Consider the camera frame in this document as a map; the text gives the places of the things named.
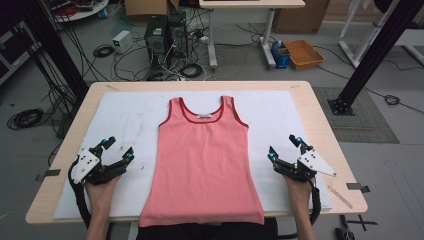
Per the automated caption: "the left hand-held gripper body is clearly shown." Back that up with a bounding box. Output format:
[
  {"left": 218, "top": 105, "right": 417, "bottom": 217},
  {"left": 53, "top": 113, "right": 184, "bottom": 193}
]
[{"left": 70, "top": 146, "right": 128, "bottom": 186}]

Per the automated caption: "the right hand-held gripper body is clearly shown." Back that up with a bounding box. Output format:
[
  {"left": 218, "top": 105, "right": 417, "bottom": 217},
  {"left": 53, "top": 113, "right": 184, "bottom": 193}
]
[{"left": 275, "top": 148, "right": 337, "bottom": 184}]

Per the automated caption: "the pink tank top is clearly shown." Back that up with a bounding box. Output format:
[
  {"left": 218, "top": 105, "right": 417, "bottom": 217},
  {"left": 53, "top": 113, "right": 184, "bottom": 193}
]
[{"left": 138, "top": 95, "right": 265, "bottom": 228}]

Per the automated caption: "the person's right hand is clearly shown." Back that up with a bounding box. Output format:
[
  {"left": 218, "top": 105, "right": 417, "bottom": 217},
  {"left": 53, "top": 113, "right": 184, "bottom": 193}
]
[{"left": 283, "top": 175, "right": 315, "bottom": 211}]

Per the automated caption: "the person's left hand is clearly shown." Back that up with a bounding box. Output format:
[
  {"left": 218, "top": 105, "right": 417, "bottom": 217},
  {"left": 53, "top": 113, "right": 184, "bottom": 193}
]
[{"left": 84, "top": 175, "right": 122, "bottom": 215}]

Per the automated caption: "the black tape strip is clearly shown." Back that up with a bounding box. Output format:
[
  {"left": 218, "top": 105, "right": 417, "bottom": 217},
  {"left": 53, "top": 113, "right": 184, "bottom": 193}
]
[
  {"left": 34, "top": 168, "right": 62, "bottom": 183},
  {"left": 345, "top": 182, "right": 371, "bottom": 194}
]

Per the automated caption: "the white table mat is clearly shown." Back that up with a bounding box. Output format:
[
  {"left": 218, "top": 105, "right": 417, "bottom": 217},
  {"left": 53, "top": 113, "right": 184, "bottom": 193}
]
[{"left": 53, "top": 89, "right": 333, "bottom": 221}]

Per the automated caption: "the thin wooden stick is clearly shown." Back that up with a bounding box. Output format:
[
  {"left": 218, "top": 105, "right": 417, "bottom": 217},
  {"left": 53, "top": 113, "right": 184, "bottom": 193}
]
[{"left": 327, "top": 185, "right": 354, "bottom": 210}]

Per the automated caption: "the grey floor mat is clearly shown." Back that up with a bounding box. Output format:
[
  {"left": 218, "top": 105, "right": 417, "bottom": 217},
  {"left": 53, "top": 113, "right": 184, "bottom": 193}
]
[{"left": 312, "top": 87, "right": 400, "bottom": 145}]

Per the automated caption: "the blue box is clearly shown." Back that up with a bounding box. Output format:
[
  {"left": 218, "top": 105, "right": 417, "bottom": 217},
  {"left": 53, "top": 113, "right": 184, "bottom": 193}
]
[{"left": 270, "top": 40, "right": 292, "bottom": 70}]

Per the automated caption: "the wooden tray on floor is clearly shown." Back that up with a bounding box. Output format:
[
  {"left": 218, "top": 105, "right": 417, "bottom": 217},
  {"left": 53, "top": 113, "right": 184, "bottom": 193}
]
[{"left": 283, "top": 39, "right": 326, "bottom": 71}]

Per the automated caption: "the person's black clothing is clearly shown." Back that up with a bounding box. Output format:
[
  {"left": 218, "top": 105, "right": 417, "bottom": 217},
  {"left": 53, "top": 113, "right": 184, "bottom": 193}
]
[{"left": 136, "top": 217, "right": 280, "bottom": 240}]

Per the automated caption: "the white power supply box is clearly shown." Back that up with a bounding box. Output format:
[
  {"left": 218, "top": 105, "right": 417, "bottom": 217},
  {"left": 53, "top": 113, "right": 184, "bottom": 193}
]
[{"left": 112, "top": 29, "right": 134, "bottom": 55}]

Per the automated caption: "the black metal stand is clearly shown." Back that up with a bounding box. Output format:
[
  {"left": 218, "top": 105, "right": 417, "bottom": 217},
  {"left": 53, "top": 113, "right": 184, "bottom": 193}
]
[
  {"left": 13, "top": 0, "right": 90, "bottom": 102},
  {"left": 327, "top": 0, "right": 424, "bottom": 117}
]

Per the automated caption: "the black computer tower green label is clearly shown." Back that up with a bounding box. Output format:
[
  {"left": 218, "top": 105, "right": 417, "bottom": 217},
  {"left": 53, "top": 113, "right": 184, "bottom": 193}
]
[{"left": 144, "top": 14, "right": 169, "bottom": 72}]

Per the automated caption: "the white metal stand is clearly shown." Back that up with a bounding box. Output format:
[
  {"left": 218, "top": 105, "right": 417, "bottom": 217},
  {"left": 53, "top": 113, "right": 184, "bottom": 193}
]
[{"left": 338, "top": 0, "right": 424, "bottom": 70}]

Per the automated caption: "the closed cardboard box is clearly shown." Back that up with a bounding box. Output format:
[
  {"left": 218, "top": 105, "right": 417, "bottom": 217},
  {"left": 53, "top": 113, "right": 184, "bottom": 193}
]
[{"left": 273, "top": 0, "right": 331, "bottom": 35}]

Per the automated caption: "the grey metal rack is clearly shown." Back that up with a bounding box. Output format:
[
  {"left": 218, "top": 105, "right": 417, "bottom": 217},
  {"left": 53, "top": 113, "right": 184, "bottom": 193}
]
[{"left": 0, "top": 19, "right": 42, "bottom": 85}]

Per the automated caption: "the round white table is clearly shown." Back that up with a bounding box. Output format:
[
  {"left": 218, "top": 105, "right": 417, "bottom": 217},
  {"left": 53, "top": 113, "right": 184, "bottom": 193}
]
[{"left": 43, "top": 0, "right": 110, "bottom": 24}]

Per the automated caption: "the open cardboard box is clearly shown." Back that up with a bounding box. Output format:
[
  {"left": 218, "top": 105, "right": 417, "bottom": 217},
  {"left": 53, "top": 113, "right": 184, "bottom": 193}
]
[{"left": 124, "top": 0, "right": 181, "bottom": 22}]

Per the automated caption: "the white desk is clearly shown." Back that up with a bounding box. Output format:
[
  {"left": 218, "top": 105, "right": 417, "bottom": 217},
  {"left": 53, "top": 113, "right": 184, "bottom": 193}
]
[{"left": 198, "top": 0, "right": 306, "bottom": 71}]

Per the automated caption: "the left gripper black sleeved cable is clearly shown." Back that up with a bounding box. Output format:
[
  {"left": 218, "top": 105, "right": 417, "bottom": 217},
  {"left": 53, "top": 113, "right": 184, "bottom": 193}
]
[{"left": 67, "top": 159, "right": 93, "bottom": 231}]

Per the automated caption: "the gripper black sleeved cable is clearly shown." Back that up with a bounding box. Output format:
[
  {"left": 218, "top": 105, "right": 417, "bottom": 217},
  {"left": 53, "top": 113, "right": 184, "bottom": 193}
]
[
  {"left": 67, "top": 159, "right": 93, "bottom": 231},
  {"left": 308, "top": 179, "right": 323, "bottom": 226}
]

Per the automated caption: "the right gripper black sleeved cable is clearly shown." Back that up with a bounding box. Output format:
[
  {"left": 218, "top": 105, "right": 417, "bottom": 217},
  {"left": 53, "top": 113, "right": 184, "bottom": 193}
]
[{"left": 308, "top": 179, "right": 323, "bottom": 226}]

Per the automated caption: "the large coiled black cable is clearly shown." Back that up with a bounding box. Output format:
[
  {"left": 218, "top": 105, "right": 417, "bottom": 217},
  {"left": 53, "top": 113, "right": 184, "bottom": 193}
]
[{"left": 6, "top": 107, "right": 45, "bottom": 131}]

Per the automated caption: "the small coiled black cable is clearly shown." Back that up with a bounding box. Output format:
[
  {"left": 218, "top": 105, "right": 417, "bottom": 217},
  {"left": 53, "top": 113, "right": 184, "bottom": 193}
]
[{"left": 92, "top": 44, "right": 116, "bottom": 59}]

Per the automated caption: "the thin black floor cable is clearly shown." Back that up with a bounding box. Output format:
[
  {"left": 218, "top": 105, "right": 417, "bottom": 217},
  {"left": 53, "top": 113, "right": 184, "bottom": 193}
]
[{"left": 364, "top": 86, "right": 424, "bottom": 115}]

